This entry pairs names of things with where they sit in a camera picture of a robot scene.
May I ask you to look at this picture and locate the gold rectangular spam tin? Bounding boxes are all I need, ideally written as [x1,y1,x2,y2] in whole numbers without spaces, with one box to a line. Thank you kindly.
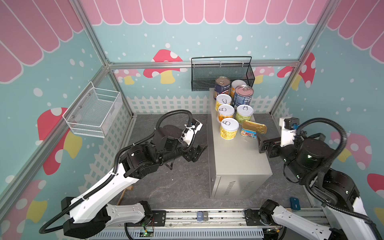
[241,121,267,139]

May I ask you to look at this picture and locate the green can white lid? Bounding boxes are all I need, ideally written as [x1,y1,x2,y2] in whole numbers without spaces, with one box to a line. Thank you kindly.
[235,105,254,125]

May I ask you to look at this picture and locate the blue label tin can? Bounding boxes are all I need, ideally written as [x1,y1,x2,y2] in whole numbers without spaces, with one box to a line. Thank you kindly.
[233,85,254,110]

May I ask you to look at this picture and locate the dark blue red label can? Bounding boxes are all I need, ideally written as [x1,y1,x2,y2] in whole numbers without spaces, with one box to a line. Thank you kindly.
[214,77,231,99]

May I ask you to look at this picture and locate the orange green plastic-lid can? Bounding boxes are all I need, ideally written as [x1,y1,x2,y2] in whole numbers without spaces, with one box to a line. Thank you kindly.
[230,80,247,98]

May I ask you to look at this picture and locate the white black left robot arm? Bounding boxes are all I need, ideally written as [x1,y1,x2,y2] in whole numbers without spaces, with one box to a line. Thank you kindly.
[62,121,207,239]

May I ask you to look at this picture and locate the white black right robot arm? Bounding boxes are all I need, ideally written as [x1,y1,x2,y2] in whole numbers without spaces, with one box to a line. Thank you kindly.
[257,129,383,240]

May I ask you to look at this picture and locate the grey metal cabinet counter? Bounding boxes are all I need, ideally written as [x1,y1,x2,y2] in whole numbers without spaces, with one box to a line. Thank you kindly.
[207,88,273,199]

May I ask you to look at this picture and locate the teal object on floor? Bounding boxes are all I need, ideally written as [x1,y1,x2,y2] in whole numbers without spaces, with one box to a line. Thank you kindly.
[290,197,301,211]

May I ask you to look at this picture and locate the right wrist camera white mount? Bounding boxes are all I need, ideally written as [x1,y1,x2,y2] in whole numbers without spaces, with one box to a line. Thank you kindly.
[279,117,300,148]

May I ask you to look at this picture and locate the small blue device on rail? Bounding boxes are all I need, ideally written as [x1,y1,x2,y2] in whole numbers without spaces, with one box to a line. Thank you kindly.
[197,211,209,223]

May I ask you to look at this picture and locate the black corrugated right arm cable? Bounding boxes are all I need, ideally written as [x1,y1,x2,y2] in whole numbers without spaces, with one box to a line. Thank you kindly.
[295,117,383,240]

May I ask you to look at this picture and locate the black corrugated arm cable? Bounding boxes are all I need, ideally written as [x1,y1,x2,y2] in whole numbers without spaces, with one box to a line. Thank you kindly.
[295,117,383,240]
[38,109,196,235]

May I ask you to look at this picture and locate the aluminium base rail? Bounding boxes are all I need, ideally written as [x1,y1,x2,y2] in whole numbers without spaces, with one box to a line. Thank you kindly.
[119,207,328,230]

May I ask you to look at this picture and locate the black wire mesh basket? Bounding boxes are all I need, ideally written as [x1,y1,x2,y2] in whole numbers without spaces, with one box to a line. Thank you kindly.
[191,56,256,92]

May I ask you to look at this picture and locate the white slotted cable duct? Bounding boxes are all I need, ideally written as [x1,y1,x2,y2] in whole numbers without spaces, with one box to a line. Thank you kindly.
[95,229,265,240]

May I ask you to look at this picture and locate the white wire mesh basket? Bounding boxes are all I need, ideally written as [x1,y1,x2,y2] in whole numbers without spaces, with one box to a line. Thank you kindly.
[63,82,123,138]

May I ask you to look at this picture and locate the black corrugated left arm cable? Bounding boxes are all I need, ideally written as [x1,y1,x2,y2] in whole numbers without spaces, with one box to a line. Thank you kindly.
[38,109,196,235]

